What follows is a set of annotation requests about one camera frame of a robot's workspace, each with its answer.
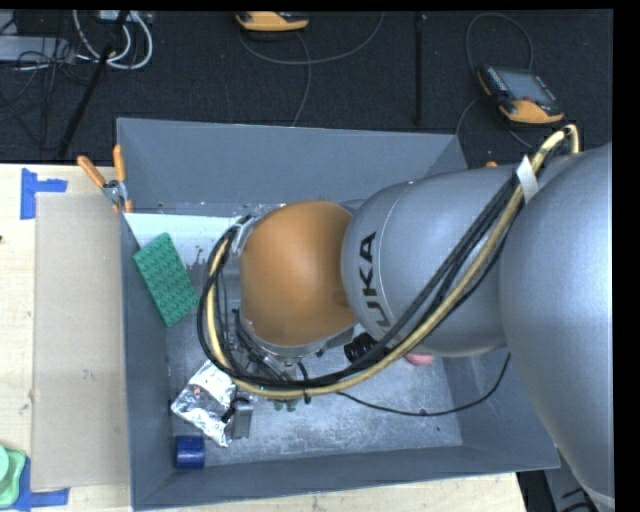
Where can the pale flat board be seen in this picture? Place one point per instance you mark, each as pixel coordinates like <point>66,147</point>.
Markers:
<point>75,350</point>

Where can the black cylinder on white bracket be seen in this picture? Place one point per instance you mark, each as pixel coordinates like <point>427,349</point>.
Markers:
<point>361,347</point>

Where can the green flat studded block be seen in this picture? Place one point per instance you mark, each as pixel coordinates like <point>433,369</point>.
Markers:
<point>166,280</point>

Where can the crumpled silver foil packet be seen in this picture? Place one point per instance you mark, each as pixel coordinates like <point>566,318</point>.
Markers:
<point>202,402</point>

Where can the grey metal bin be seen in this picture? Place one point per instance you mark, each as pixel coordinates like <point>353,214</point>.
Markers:
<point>350,425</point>

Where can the blue cylinder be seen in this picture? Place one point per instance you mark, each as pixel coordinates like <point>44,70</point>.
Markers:
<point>190,452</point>

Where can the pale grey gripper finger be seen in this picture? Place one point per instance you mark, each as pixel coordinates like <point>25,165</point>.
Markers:
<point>243,419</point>

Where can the pink round thing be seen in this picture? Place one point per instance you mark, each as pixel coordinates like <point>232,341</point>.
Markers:
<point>419,360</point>

